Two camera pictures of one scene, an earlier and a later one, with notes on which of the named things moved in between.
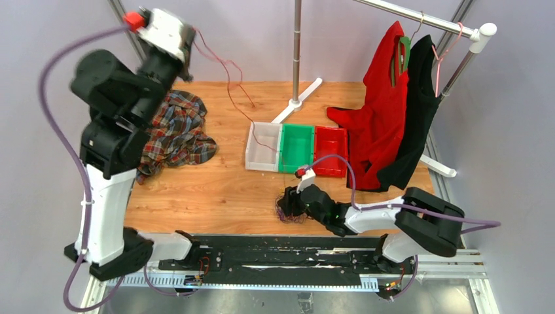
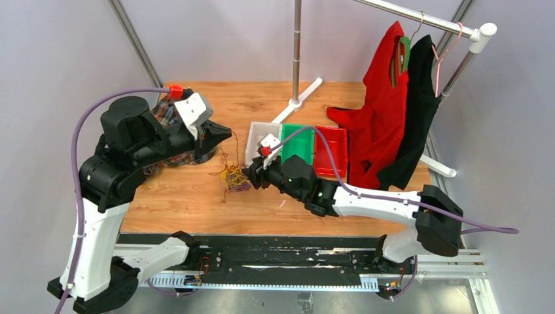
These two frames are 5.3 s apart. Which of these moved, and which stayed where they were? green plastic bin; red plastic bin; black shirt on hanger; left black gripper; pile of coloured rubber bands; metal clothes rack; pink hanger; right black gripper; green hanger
Moved: left black gripper; right black gripper; pile of coloured rubber bands
Stayed: pink hanger; red plastic bin; black shirt on hanger; metal clothes rack; green hanger; green plastic bin
